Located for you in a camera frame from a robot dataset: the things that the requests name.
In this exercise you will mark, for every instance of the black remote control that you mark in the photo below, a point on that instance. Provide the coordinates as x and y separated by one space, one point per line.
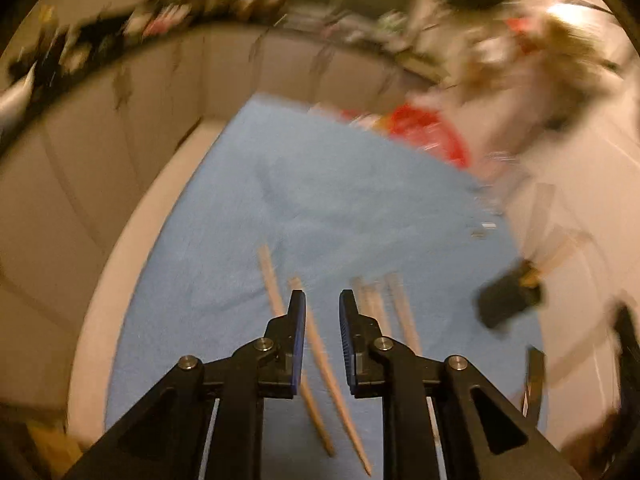
534 385

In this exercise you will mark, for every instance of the blue table cloth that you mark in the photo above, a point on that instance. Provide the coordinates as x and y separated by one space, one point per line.
325 200

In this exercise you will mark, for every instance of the black plastic cup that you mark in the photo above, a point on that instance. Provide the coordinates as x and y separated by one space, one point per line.
505 302

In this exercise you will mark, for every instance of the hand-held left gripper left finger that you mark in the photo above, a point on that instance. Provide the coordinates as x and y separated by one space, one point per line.
298 340

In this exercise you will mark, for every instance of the beige lower cabinets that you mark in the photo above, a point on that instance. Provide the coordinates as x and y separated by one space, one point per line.
75 185

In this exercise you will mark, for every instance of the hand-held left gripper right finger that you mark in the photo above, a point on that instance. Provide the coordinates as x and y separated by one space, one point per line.
345 340

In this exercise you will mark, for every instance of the red plastic basket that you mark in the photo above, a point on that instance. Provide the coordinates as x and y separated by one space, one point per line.
430 132

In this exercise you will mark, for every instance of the black kitchen countertop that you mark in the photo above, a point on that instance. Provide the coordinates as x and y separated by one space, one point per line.
95 30

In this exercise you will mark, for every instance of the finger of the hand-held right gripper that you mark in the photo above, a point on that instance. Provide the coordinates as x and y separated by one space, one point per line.
625 340

